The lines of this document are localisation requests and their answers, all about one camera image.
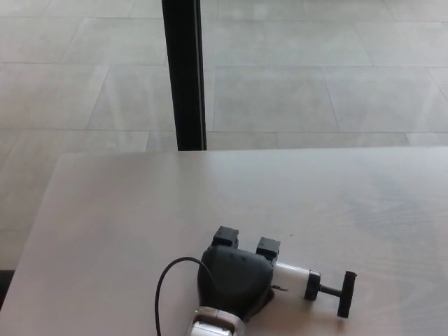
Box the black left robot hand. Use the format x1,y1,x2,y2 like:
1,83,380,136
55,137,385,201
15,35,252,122
197,225,283,325

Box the black vertical window post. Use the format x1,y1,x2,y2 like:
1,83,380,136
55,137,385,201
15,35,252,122
161,0,208,152

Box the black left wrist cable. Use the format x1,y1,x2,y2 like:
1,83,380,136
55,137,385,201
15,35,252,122
155,257,218,336

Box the white Franklin hand air pump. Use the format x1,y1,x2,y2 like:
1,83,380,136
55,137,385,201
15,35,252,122
271,262,358,319

